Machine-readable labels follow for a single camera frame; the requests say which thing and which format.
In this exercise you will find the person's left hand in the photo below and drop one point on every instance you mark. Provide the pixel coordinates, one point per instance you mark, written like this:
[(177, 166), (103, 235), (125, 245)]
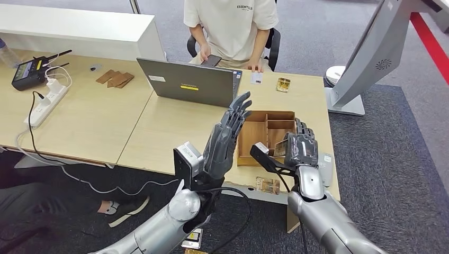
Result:
[(255, 66)]

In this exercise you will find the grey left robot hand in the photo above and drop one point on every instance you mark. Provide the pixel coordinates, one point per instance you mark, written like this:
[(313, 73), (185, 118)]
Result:
[(221, 150)]

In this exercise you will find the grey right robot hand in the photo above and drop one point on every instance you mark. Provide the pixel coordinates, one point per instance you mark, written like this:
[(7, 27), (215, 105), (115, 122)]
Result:
[(302, 149)]

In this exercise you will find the person's right hand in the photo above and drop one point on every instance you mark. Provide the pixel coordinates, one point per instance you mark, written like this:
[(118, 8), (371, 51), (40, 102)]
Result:
[(205, 52)]

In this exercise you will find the black phone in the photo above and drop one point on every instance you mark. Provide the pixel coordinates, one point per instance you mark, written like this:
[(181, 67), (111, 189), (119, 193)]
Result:
[(211, 61)]

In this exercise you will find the white ID card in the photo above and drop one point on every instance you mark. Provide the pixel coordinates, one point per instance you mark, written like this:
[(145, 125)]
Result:
[(256, 78)]

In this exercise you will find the gold room key card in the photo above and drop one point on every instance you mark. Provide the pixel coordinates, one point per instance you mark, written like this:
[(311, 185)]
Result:
[(280, 148)]

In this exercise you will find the person's right forearm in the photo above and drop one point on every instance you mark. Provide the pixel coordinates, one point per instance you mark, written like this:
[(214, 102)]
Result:
[(198, 35)]

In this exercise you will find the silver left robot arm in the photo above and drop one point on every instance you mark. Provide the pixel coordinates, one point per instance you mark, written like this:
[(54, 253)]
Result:
[(175, 221)]

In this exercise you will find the person's left forearm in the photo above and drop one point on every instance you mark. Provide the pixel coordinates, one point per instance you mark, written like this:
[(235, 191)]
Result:
[(260, 42)]

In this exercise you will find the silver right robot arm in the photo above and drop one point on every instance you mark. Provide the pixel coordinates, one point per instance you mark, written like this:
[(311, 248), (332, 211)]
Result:
[(326, 217)]

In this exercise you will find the grey card reader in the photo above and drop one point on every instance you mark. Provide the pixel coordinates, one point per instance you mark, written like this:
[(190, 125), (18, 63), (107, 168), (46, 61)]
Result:
[(326, 170)]

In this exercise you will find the person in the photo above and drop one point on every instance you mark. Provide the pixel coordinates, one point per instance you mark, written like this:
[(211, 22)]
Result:
[(231, 31)]

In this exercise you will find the gold patterned card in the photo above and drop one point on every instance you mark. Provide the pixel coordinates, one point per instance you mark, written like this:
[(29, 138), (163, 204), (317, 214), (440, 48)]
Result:
[(283, 85)]

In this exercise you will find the gold card marker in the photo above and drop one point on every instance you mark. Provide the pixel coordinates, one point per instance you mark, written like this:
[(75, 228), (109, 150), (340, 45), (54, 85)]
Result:
[(267, 186)]

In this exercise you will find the white and black card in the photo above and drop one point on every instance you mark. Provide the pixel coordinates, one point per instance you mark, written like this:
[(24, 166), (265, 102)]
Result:
[(194, 242)]

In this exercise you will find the person's leg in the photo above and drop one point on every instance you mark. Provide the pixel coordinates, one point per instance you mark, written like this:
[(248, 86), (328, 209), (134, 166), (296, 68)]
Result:
[(35, 203)]

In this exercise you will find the black office chair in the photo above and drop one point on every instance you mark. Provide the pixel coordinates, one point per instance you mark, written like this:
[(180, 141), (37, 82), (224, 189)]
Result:
[(275, 49)]

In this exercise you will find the wooden organizer box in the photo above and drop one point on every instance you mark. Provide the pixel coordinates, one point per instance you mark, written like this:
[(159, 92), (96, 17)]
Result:
[(254, 135)]

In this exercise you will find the grey laptop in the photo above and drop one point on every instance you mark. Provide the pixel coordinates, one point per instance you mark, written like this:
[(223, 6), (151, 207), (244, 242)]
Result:
[(175, 80)]

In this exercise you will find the wooden desk leg panel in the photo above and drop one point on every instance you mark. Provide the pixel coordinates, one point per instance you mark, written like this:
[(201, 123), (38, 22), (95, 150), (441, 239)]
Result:
[(293, 221)]

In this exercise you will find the white round device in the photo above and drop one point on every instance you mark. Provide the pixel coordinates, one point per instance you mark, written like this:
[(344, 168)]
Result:
[(333, 74)]

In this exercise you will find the brown wooden piece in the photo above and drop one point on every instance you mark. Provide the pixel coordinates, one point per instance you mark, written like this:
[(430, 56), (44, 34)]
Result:
[(104, 77), (127, 81), (118, 80)]

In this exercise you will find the metal pole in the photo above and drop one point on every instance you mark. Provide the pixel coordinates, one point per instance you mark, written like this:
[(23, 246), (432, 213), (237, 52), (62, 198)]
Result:
[(135, 6)]

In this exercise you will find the black shoe white sole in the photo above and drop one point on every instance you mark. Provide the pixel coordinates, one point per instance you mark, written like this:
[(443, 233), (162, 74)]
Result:
[(128, 214)]

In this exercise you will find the small black round object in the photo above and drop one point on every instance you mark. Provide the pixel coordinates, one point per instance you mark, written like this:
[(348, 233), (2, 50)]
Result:
[(94, 67)]

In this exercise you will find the grey kiosk screen stand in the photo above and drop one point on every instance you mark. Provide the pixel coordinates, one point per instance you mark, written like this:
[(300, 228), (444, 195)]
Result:
[(375, 45)]

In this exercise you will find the white counter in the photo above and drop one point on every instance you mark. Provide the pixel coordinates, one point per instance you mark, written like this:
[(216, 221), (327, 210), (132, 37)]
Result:
[(70, 28)]

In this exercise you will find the white charger plug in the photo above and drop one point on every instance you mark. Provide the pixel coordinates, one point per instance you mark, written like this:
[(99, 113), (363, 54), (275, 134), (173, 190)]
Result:
[(54, 86)]

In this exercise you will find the white power strip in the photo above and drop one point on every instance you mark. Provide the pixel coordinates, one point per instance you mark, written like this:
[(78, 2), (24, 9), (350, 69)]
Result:
[(43, 108)]

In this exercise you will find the black handheld device with antennas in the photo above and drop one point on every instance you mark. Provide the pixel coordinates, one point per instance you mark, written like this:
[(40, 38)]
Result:
[(27, 73)]

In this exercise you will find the clear plastic bottle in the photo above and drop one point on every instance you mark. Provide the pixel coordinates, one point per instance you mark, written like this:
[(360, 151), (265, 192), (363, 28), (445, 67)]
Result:
[(7, 56)]

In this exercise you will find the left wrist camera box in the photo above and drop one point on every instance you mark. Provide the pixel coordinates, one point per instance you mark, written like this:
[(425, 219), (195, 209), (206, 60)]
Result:
[(189, 159)]

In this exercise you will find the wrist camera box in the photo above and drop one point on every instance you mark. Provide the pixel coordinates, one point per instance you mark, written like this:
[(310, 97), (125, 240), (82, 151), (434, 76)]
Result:
[(265, 159), (189, 159)]

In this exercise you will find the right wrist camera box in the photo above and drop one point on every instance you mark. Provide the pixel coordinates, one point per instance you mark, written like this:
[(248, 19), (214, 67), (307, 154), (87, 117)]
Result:
[(265, 159)]

